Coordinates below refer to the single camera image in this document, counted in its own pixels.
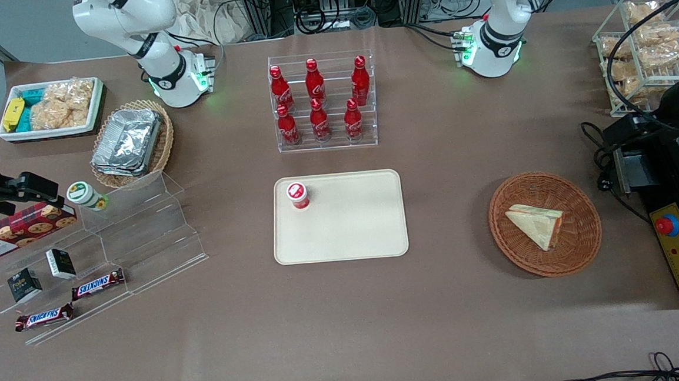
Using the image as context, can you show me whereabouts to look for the triangle sandwich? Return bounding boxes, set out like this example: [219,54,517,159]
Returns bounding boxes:
[504,202,567,255]

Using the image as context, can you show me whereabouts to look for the round brown wicker basket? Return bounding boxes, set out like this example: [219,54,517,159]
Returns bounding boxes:
[486,168,605,280]

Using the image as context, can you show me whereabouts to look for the oval light wicker basket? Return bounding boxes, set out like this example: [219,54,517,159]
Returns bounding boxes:
[86,98,178,192]

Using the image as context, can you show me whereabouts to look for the cream plastic tray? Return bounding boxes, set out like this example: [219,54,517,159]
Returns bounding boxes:
[269,168,410,266]

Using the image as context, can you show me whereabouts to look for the white jar with green lid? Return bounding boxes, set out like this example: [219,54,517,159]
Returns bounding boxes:
[65,179,109,213]

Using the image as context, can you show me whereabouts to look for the red tartan cookie box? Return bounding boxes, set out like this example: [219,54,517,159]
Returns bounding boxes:
[0,199,80,262]

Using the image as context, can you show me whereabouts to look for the white rectangular plastic bin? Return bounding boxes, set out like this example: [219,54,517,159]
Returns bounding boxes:
[0,76,107,143]

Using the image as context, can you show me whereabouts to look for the bagged fried snack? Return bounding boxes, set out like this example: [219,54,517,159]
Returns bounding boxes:
[624,0,679,72]
[598,32,653,105]

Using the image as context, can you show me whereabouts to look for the yellow snack packet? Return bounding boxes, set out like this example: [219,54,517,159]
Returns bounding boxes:
[1,96,28,133]

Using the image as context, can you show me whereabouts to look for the small black box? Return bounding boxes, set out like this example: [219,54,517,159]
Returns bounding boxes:
[6,267,44,305]
[45,247,77,281]

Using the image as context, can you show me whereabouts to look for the clear bag of crackers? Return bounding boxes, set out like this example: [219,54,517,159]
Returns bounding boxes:
[26,76,98,131]

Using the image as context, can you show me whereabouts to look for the teal snack packet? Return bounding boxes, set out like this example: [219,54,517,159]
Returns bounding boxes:
[15,88,49,132]

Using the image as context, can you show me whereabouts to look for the stacked foil containers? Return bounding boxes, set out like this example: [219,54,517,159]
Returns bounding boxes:
[87,106,165,180]

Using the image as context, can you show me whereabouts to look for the red emergency stop button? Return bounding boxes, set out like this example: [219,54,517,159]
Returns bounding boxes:
[655,215,679,238]

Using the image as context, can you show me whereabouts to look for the snickers chocolate bar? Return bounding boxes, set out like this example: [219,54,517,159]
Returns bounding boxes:
[14,303,76,333]
[70,269,127,302]

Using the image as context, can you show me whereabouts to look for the clear acrylic stepped stand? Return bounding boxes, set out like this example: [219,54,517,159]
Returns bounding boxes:
[0,168,214,349]

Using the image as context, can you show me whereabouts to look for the beige cloth bag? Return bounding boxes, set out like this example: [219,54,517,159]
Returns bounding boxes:
[172,0,248,48]

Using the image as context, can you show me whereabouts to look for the red cola bottle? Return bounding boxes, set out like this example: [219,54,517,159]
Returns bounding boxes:
[349,55,371,106]
[308,97,332,143]
[304,57,327,106]
[275,103,301,148]
[343,98,365,142]
[268,64,295,113]

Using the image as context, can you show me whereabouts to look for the red lidded yogurt cup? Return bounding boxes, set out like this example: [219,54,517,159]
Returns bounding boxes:
[285,181,311,210]

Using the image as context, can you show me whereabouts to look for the clear acrylic bottle rack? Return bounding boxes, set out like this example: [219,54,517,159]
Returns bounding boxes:
[267,49,380,154]

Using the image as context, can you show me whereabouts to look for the black grey sealer handle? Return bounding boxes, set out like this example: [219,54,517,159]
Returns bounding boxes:
[611,146,664,196]

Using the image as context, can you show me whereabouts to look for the black machine power cable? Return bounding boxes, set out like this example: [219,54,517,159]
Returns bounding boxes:
[581,118,651,226]

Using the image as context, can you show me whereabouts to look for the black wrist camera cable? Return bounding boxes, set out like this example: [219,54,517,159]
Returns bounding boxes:
[602,0,679,119]

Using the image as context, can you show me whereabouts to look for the black right arm base cable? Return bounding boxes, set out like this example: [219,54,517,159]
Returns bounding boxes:
[166,28,226,78]

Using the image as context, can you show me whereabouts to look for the black arm base cable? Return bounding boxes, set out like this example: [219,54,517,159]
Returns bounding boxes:
[166,28,226,78]
[406,21,466,54]

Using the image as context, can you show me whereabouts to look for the black left arm base cable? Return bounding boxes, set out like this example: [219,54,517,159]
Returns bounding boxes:
[406,21,466,54]

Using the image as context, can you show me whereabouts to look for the black cables at table edge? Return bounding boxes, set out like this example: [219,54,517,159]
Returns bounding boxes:
[530,351,679,381]

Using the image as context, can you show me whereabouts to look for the coiled black cable bundle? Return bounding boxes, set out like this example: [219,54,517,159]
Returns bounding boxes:
[295,0,378,36]

